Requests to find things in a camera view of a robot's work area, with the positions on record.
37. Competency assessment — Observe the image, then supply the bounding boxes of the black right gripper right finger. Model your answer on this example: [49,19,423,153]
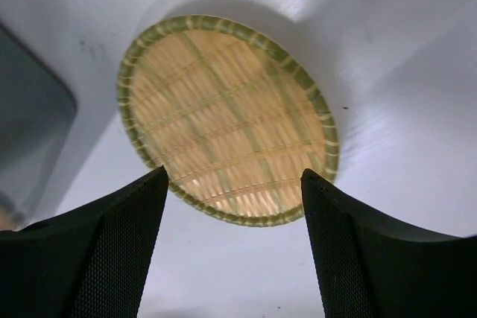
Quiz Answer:
[301,169,476,317]

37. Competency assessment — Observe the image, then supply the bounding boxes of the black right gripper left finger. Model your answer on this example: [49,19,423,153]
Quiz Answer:
[1,168,168,317]

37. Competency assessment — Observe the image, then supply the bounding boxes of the round green-rimmed bamboo tray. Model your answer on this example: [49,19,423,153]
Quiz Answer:
[117,14,340,227]

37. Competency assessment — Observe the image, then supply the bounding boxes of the grey plastic bin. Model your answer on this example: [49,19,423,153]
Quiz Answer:
[1,25,77,230]

